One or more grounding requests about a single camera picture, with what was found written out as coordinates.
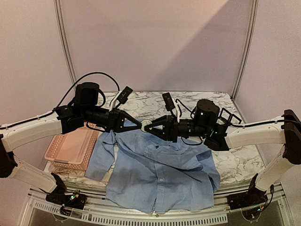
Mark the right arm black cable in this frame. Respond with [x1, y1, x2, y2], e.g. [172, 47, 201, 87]
[176, 98, 286, 145]

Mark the aluminium front rail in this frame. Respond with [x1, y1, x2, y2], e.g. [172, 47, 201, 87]
[27, 181, 286, 224]

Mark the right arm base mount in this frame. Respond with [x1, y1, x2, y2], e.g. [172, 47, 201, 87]
[227, 185, 275, 220]

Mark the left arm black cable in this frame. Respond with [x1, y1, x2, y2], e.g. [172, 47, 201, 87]
[0, 72, 119, 130]

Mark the open black frame box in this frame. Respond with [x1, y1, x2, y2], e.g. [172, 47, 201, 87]
[218, 107, 242, 125]

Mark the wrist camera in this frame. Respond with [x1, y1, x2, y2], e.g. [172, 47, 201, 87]
[109, 86, 133, 111]
[162, 92, 182, 123]

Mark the pink plastic basket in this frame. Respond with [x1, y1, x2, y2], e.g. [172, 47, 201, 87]
[44, 127, 99, 171]

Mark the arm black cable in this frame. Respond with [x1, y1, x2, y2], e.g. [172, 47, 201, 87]
[0, 72, 119, 130]
[176, 98, 286, 145]

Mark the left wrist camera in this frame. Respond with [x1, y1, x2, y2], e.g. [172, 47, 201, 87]
[109, 86, 133, 111]

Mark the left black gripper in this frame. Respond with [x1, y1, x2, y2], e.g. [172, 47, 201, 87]
[83, 105, 142, 133]

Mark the right aluminium corner post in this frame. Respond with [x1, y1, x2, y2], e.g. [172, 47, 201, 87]
[230, 0, 259, 102]

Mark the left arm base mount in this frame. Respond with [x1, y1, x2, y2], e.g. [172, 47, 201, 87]
[46, 186, 87, 217]

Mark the aluminium corner post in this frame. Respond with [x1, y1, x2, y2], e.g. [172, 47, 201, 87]
[53, 0, 77, 84]
[230, 0, 259, 102]

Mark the left aluminium corner post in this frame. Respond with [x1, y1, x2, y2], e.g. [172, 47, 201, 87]
[53, 0, 77, 84]

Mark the blue button-up shirt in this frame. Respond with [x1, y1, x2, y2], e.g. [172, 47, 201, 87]
[85, 130, 221, 213]

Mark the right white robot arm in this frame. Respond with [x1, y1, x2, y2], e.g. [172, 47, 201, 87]
[142, 99, 301, 205]

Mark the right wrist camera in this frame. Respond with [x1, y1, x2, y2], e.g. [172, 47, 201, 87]
[162, 92, 182, 123]

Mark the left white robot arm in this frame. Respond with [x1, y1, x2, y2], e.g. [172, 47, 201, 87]
[0, 82, 142, 204]

